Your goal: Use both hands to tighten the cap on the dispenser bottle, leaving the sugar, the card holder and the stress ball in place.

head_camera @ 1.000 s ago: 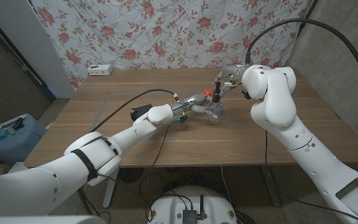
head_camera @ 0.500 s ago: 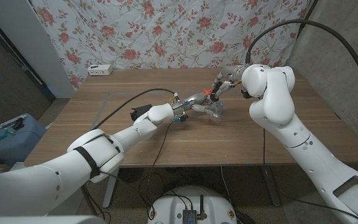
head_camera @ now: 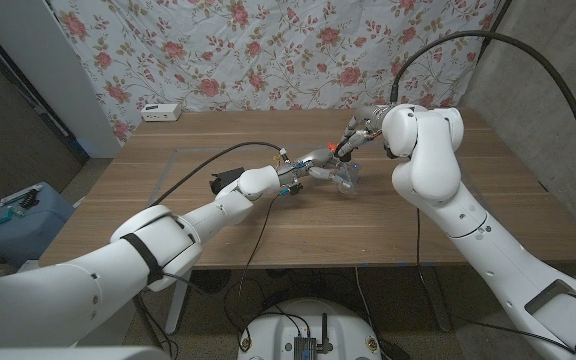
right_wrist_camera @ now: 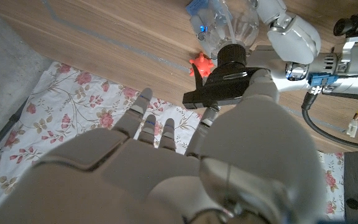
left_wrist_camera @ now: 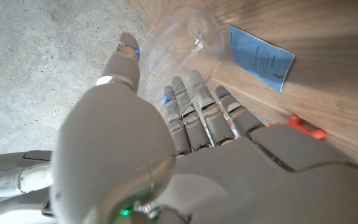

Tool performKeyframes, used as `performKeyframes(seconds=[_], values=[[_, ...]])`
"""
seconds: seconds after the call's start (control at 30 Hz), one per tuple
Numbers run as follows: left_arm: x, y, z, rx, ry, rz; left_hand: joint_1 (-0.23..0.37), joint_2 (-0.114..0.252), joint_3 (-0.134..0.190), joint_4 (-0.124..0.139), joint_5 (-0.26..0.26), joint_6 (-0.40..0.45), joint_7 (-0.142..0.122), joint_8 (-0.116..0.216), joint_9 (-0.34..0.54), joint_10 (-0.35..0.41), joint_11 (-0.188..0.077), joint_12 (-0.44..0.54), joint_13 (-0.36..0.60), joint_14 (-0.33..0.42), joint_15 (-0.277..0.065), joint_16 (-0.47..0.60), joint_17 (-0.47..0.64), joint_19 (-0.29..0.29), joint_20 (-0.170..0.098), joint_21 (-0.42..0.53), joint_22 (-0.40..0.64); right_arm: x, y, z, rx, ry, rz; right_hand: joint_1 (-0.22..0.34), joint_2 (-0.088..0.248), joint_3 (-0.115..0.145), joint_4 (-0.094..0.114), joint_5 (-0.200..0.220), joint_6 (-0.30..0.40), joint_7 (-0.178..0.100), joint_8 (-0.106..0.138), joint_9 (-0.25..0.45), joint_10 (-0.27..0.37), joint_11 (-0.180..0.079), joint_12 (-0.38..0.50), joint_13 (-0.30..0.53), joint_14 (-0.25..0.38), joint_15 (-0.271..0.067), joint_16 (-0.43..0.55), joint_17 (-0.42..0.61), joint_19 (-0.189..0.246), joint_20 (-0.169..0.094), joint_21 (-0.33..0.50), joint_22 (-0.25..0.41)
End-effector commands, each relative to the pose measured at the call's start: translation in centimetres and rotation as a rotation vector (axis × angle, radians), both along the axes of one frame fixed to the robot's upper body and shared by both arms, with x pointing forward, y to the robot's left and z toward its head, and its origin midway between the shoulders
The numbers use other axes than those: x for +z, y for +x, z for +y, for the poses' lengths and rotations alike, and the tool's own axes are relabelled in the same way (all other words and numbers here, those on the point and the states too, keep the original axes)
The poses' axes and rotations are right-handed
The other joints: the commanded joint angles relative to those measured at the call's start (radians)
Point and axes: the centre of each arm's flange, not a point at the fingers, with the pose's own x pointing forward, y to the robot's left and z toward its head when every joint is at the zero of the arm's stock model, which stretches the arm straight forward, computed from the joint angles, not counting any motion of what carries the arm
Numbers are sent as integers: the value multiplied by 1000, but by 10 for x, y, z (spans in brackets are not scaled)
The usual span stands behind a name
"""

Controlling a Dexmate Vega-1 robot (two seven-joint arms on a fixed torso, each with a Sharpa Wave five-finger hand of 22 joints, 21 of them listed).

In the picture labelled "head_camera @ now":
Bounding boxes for white flat tool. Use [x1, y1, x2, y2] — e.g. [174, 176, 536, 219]
[0, 183, 44, 207]

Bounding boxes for black backdrop stand pole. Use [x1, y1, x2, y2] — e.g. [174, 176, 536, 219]
[480, 0, 513, 51]

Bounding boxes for teal hand tool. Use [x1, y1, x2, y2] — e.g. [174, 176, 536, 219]
[0, 207, 27, 229]

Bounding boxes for grey tape outline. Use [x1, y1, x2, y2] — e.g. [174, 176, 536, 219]
[147, 141, 527, 262]

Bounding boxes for black clip tool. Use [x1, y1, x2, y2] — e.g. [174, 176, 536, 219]
[19, 188, 40, 210]

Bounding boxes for black card holder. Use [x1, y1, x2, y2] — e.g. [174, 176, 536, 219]
[209, 167, 247, 196]

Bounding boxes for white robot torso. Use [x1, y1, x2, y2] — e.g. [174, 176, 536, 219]
[236, 298, 383, 360]

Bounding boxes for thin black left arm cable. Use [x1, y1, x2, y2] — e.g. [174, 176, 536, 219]
[222, 195, 279, 354]

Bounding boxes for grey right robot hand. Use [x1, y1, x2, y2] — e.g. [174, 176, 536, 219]
[337, 103, 394, 161]

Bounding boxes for white wall panel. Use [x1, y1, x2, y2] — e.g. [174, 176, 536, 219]
[0, 0, 122, 159]

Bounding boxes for black round fan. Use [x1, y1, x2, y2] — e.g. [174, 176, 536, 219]
[190, 268, 232, 295]

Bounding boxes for floral backdrop cloth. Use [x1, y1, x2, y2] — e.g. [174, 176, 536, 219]
[47, 0, 502, 144]

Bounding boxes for white power strip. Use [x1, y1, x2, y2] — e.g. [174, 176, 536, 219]
[140, 102, 183, 123]

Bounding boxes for grey table leg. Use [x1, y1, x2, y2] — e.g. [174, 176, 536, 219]
[417, 264, 453, 334]

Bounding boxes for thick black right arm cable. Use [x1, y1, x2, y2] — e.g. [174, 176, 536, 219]
[389, 30, 576, 226]

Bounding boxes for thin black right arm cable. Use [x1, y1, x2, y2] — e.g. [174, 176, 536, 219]
[415, 207, 576, 354]

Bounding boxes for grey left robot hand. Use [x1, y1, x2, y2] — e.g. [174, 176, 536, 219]
[275, 148, 357, 194]

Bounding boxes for white table leg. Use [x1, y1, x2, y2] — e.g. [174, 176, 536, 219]
[164, 269, 193, 336]

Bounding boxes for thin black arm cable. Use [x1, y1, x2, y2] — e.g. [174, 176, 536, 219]
[415, 207, 576, 354]
[222, 195, 279, 354]

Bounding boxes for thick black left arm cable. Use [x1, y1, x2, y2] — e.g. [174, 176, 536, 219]
[148, 141, 284, 207]

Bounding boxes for clear spray bottle black cap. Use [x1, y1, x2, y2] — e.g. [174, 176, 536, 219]
[328, 144, 363, 195]

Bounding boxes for blue storage case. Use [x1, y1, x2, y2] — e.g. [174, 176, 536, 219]
[0, 181, 76, 268]

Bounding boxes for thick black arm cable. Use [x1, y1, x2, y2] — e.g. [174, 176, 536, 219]
[389, 30, 576, 226]
[148, 141, 284, 207]

